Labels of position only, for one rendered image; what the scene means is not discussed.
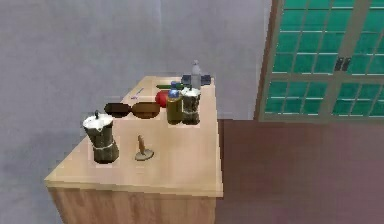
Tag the amber bottle with blue cap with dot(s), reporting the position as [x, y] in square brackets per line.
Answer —
[174, 108]

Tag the red tomato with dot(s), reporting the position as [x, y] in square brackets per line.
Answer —
[162, 98]

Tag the dark blue flat box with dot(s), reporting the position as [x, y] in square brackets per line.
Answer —
[206, 79]

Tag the grey spray bottle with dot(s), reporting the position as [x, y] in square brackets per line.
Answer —
[196, 76]

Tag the green cucumber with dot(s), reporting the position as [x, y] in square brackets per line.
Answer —
[165, 86]

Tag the light wooden cabinet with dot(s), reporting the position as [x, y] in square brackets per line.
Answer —
[186, 156]

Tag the purple pen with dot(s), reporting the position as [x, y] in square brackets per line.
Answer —
[137, 93]

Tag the silver moka coffee pot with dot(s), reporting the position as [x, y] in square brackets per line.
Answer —
[101, 138]

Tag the brown framed green glass door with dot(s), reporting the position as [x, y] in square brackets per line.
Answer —
[320, 60]

